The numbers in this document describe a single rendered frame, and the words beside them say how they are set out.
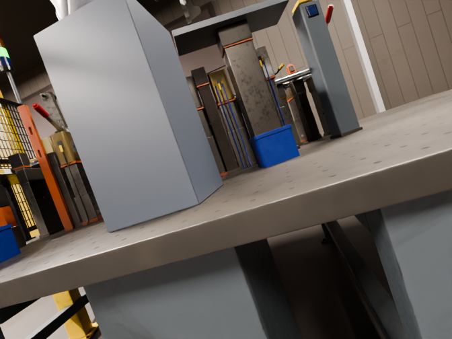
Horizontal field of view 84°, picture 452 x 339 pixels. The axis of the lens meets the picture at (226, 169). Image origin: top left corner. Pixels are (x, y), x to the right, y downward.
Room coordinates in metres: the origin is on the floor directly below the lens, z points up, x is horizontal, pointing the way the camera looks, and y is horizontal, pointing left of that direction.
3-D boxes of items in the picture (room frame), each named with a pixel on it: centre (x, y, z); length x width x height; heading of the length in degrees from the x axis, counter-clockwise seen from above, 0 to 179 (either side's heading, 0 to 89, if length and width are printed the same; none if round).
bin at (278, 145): (0.73, -0.15, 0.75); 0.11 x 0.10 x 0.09; 94
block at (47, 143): (1.00, 0.62, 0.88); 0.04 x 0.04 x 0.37; 4
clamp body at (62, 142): (0.95, 0.54, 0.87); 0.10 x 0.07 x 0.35; 4
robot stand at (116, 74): (0.56, 0.14, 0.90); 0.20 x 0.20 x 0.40; 77
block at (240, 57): (0.84, -0.17, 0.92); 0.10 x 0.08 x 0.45; 94
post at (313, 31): (0.86, -0.42, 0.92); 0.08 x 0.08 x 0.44; 4
